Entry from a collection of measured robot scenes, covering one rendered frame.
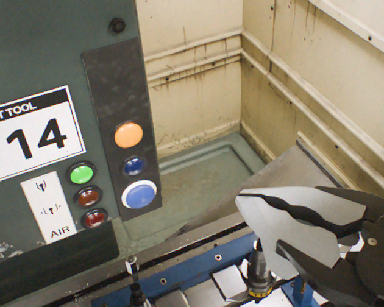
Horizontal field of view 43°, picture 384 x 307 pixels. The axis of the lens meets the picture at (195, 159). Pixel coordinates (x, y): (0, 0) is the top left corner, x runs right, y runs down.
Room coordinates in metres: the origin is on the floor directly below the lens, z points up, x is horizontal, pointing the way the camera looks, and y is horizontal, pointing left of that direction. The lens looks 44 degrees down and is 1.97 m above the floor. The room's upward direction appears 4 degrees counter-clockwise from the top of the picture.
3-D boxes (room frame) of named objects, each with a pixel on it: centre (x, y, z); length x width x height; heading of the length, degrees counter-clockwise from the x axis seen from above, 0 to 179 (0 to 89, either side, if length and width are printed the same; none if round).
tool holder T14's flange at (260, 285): (0.48, -0.10, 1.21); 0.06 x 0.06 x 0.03
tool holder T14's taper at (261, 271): (0.48, -0.10, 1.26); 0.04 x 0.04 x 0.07
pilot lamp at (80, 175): (0.31, 0.10, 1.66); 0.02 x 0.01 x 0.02; 113
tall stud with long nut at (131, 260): (0.66, 0.16, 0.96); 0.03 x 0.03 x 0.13
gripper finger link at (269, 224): (0.21, -0.06, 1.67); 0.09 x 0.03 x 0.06; 53
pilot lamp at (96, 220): (0.31, 0.10, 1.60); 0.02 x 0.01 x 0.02; 113
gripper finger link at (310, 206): (0.24, -0.08, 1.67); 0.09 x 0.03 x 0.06; 53
